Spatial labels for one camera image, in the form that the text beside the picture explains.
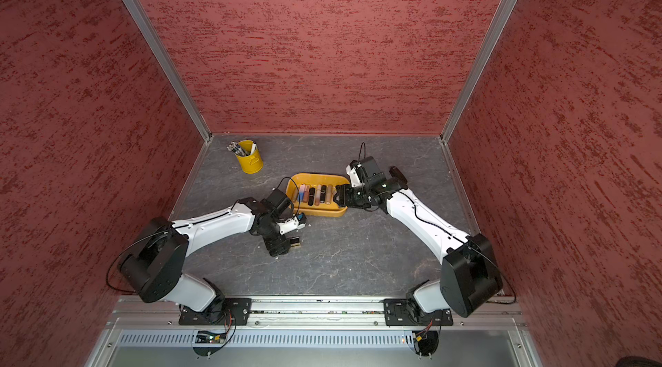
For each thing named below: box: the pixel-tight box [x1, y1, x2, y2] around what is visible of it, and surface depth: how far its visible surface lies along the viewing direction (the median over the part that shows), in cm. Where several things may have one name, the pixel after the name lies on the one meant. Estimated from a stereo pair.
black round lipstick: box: [307, 186, 316, 206], surface depth 100 cm
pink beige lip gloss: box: [314, 184, 322, 206], surface depth 100 cm
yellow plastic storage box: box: [285, 172, 350, 218], surface depth 101 cm
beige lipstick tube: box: [324, 184, 333, 206], surface depth 100 cm
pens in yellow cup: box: [226, 141, 251, 157], surface depth 96 cm
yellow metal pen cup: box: [235, 139, 264, 175], surface depth 105 cm
